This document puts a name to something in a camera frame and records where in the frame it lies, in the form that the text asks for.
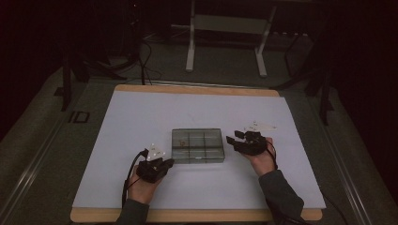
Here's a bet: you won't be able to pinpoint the person's left hand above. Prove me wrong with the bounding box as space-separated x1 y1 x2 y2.
127 169 162 205

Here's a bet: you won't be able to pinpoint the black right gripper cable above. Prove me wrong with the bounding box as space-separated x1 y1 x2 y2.
265 140 280 172

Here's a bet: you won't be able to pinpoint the clear plastic compartment box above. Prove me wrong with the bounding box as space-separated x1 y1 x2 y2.
171 127 226 165

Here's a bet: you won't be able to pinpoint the black tripod stand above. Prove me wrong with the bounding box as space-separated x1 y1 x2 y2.
60 46 128 113
271 62 335 127

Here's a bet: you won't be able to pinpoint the person's right hand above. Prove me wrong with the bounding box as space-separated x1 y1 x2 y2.
248 136 278 178

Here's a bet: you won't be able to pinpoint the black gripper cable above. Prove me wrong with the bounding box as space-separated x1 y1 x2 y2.
120 148 150 209
265 140 280 172

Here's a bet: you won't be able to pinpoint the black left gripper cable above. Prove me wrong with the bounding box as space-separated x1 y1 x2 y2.
120 148 150 209

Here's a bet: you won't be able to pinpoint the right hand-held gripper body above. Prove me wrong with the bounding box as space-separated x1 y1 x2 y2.
238 119 278 157

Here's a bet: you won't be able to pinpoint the white metal stand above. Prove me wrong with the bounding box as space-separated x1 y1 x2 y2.
185 0 278 79

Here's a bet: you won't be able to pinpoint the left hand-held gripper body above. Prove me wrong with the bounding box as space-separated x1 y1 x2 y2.
135 142 167 185

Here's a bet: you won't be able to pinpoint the white table mat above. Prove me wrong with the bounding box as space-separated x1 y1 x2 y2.
71 90 328 211

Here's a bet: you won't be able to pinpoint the metal floor rail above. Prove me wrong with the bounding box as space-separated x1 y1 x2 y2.
321 125 374 225
0 116 73 221

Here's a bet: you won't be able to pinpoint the black floor cables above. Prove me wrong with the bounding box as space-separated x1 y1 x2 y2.
136 37 164 86

